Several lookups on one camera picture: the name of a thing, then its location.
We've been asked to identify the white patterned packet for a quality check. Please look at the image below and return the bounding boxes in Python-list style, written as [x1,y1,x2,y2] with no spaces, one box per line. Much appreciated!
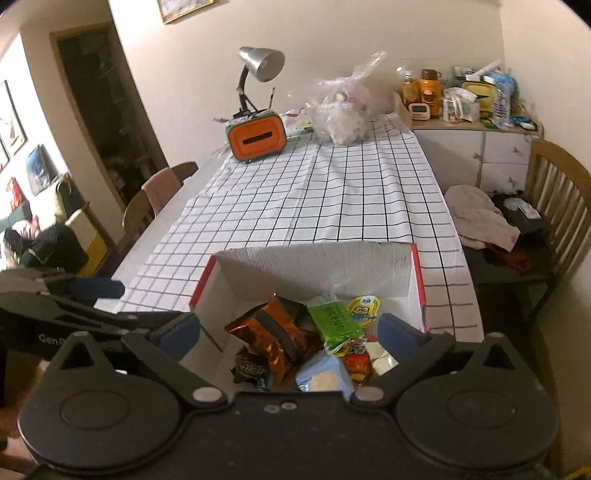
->
[283,108,317,137]

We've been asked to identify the green snack packet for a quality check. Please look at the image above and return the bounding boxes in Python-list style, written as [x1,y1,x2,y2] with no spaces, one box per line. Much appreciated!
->
[306,295,363,349]

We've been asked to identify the blue plastic packet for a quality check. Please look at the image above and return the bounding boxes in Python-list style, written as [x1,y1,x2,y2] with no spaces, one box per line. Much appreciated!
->
[485,71,520,100]

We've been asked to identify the white tube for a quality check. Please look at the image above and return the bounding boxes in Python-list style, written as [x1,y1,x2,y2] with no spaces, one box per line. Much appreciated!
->
[466,59,504,77]

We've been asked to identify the pale yellow snack packet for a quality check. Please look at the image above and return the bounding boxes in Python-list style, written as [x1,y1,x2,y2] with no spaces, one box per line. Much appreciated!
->
[367,339,399,377]

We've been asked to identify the clear water bottle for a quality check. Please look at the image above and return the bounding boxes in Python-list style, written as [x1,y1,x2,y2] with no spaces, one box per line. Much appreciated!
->
[492,83,513,127]

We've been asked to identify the dark wooden doorway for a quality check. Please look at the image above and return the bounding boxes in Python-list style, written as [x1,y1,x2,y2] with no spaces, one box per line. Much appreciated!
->
[50,21,169,213]

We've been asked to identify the brown wooden chair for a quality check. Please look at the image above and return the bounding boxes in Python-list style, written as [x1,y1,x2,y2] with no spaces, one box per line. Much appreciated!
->
[122,189,155,245]
[168,161,199,186]

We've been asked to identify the dark framed wall picture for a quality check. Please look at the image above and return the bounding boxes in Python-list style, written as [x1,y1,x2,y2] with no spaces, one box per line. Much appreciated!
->
[0,79,28,160]

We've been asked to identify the light blue biscuit packet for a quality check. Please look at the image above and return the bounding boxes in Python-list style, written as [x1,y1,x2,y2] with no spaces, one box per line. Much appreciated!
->
[294,351,355,400]

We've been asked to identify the white checked tablecloth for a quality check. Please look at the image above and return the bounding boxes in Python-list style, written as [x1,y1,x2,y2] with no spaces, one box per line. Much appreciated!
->
[117,113,485,344]

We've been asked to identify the blue wall poster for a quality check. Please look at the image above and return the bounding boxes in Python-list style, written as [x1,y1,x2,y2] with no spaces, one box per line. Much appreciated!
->
[25,145,58,195]

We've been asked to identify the brown foil snack packet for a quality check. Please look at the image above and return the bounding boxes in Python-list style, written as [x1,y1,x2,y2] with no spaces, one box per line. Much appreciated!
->
[225,294,324,384]

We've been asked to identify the orange tissue box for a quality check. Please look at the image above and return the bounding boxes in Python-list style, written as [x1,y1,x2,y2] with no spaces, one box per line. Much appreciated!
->
[225,111,288,163]

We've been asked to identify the slatted wooden chair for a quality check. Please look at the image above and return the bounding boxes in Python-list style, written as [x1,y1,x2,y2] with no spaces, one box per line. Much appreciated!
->
[466,140,591,324]

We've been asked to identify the beige cloth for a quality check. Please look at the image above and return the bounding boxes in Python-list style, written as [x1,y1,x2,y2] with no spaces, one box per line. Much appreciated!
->
[444,185,522,252]

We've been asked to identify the red snack packet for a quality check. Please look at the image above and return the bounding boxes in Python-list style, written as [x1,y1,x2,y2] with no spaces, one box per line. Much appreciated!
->
[341,339,375,388]

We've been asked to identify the white cardboard box red edges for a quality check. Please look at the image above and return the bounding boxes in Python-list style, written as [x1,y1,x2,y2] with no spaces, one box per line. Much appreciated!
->
[189,243,430,393]

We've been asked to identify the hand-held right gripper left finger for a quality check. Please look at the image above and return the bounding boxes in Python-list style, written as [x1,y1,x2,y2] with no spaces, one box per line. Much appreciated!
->
[44,313,230,409]

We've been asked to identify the green tissue pack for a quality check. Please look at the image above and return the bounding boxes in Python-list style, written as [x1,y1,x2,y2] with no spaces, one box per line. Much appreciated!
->
[442,88,481,123]

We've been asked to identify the dark chocolate bar wrapper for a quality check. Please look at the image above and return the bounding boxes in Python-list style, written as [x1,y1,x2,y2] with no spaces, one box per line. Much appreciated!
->
[231,348,271,384]

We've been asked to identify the black pouch white label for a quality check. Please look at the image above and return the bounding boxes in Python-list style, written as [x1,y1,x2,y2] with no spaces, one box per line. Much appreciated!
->
[489,191,552,236]

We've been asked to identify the gold framed food picture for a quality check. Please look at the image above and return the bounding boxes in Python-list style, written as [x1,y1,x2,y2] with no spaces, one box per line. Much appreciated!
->
[157,0,215,25]

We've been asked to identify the yellow cartoon snack packet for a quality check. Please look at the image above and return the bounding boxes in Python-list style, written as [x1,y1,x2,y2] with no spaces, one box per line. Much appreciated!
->
[344,295,382,330]

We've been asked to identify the silver desk lamp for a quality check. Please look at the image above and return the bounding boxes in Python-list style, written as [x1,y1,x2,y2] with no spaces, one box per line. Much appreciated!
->
[233,46,286,118]

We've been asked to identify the white drawer cabinet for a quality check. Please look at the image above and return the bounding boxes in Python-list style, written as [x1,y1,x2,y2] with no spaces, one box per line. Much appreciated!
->
[392,90,543,192]

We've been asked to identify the pale tote bag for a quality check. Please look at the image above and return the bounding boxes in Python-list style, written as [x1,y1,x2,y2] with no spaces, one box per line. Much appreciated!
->
[55,178,86,217]

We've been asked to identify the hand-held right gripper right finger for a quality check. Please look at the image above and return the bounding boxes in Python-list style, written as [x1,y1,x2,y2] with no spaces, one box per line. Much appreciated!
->
[349,314,532,408]

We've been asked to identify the dark red cloth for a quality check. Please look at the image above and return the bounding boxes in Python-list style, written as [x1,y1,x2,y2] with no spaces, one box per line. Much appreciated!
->
[482,242,532,273]

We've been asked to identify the clear plastic bag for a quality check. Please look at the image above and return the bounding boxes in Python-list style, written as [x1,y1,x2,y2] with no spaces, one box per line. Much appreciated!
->
[288,51,387,145]

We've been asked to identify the yellow cushioned chair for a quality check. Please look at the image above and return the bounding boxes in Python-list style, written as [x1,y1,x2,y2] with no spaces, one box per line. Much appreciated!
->
[65,208,109,278]

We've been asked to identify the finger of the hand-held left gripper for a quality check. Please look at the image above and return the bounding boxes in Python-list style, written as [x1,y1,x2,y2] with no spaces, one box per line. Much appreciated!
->
[51,295,184,337]
[0,268,125,300]

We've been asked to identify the orange thermos bottle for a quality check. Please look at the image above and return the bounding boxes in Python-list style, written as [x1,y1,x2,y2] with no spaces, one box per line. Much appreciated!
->
[419,69,443,118]

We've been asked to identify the black bag green trim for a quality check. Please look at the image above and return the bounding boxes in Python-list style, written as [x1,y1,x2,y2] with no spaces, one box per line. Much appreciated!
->
[18,224,88,278]

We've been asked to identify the yellow liquid bottle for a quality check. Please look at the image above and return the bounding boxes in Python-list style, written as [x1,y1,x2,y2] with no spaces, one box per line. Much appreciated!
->
[402,71,420,107]

